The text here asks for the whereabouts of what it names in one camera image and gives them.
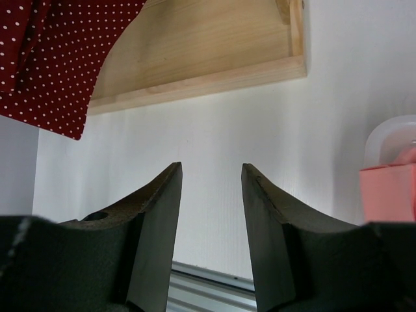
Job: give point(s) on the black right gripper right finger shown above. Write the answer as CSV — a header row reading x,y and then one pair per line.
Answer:
x,y
305,260

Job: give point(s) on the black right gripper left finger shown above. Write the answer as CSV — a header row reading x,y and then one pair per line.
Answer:
x,y
115,259

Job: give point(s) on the dark red dotted garment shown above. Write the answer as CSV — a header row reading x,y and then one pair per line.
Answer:
x,y
51,56

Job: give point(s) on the salmon pink garment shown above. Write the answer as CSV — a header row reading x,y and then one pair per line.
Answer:
x,y
388,190

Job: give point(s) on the white plastic laundry basket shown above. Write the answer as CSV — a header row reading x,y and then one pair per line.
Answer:
x,y
389,139

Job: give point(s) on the wooden clothes rack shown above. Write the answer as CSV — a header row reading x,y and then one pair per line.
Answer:
x,y
184,49

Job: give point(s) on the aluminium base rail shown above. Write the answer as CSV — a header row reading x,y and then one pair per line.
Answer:
x,y
193,288

